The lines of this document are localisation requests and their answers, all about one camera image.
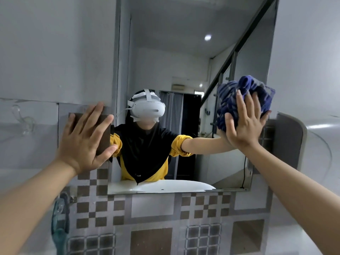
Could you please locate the person's right middle finger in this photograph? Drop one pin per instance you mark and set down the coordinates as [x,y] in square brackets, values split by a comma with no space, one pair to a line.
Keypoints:
[255,104]

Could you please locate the person's right hand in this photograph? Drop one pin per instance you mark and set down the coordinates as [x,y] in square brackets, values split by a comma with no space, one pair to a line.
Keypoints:
[247,130]

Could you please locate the blue cleaning cloth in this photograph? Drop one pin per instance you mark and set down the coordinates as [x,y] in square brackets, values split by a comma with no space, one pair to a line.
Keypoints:
[252,82]

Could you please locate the person's left little finger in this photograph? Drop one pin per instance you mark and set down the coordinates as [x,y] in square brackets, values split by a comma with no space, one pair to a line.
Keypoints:
[68,127]

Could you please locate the grey rounded wall panel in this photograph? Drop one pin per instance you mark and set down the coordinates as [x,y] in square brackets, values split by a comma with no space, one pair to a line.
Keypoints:
[288,140]

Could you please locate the frameless wall mirror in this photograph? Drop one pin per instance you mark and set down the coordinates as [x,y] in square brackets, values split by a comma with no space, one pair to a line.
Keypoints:
[164,50]

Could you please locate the person's right forearm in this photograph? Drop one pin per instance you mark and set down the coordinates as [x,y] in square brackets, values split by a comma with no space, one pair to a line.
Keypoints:
[292,193]

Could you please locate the person's left middle finger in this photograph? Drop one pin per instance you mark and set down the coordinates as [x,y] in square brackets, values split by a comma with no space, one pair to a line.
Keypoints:
[94,116]

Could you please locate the clear plastic wall hook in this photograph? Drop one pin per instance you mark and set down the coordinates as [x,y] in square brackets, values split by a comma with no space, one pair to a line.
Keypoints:
[25,122]

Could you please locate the person's left hand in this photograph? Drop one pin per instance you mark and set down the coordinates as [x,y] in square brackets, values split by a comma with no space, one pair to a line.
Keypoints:
[79,148]

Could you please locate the person's left forearm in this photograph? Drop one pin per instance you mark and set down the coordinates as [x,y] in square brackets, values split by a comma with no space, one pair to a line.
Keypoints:
[29,199]

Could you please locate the person's right thumb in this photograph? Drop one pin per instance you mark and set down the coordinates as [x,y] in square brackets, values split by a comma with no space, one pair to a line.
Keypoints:
[229,124]

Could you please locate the teal plastic wall hanger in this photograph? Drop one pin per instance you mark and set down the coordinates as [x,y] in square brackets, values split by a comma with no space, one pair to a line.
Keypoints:
[60,225]

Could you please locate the person's left thumb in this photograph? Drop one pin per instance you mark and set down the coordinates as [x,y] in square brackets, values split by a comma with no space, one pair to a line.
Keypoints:
[108,153]

